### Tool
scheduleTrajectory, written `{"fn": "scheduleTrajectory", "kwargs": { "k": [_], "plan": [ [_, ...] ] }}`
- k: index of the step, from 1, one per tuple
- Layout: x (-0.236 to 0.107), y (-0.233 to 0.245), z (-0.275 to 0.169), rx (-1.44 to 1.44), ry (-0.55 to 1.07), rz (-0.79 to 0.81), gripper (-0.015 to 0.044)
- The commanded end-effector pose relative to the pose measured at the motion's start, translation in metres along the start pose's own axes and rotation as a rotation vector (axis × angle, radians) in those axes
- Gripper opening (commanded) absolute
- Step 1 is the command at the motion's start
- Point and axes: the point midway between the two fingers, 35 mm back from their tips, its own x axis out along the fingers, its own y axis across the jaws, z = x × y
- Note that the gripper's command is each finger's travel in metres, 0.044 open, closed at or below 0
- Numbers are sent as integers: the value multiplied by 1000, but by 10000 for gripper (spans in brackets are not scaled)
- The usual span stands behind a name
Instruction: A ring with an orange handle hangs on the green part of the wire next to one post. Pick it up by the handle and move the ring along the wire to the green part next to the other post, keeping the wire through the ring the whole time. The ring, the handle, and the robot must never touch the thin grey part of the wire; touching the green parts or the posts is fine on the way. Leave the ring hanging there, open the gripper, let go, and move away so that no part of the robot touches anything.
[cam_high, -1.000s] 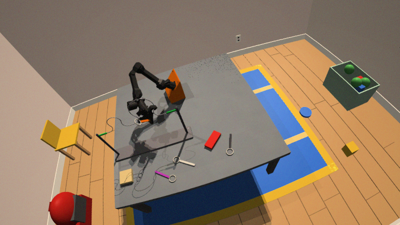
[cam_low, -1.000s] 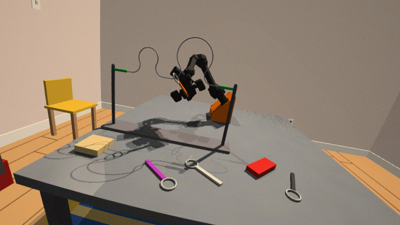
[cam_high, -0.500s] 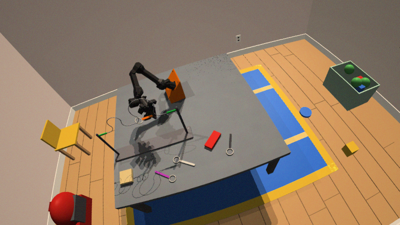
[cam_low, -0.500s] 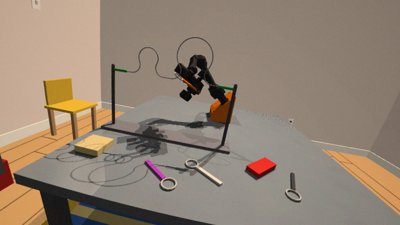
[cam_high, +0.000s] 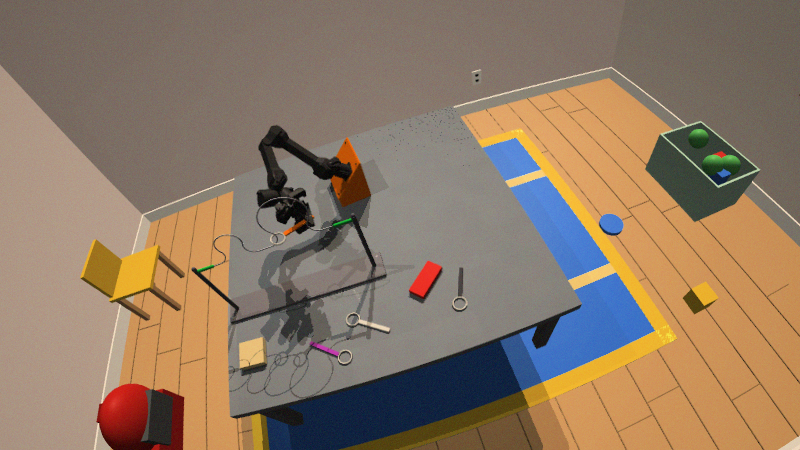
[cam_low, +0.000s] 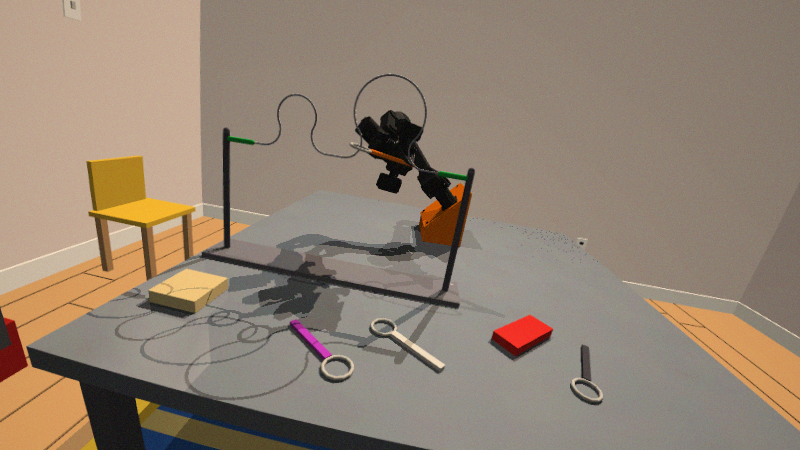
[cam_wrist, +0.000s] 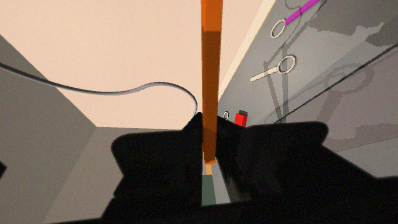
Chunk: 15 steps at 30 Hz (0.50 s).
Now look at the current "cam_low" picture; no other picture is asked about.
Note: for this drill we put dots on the orange long bar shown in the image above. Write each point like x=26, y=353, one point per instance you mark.
x=367, y=150

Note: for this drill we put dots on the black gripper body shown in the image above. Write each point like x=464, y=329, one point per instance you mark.
x=390, y=182

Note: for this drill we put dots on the beige loop with straight handle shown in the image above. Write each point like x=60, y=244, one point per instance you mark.
x=408, y=344

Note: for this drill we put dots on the red flat block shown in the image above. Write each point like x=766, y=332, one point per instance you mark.
x=522, y=334

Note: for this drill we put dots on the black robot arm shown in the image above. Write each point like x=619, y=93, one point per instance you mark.
x=380, y=139

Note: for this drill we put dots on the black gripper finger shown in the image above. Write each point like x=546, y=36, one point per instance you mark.
x=402, y=150
x=398, y=168

